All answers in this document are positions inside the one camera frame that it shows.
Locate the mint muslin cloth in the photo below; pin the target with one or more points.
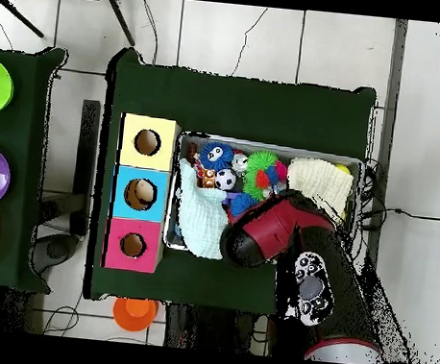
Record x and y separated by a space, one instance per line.
201 215

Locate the clear plastic packet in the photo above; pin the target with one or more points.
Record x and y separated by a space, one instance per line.
280 188

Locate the cream muslin cloth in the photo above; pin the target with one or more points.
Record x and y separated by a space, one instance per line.
320 180

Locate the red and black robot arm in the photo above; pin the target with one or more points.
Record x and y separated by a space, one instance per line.
273 229

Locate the wooden box with three holes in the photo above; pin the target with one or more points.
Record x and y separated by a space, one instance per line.
118 238

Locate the black and white soccer ball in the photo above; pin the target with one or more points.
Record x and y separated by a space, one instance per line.
226 179

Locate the blue spiky ball with eyes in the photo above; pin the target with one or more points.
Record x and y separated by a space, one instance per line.
224 159

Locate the blue spiky rubber ball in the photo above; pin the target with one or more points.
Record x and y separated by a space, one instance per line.
243 203

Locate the multicoloured spiky caterpillar toy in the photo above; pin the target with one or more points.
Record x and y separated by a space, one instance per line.
258 182

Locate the green spiky rubber ball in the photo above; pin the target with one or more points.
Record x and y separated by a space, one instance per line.
262 160

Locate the dark green tablecloth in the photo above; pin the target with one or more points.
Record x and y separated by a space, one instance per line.
231 106
28 132

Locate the large yellow ball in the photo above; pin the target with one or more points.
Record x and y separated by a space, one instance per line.
343 168

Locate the orange plastic cup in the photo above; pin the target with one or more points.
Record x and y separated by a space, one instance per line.
134 314

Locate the grey round stand base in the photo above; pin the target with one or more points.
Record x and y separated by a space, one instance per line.
57 249

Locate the black stand legs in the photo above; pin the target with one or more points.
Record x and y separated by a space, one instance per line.
119 20

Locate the black floor post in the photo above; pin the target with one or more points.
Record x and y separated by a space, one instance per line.
86 157

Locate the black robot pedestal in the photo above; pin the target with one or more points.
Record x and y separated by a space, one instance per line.
209 329

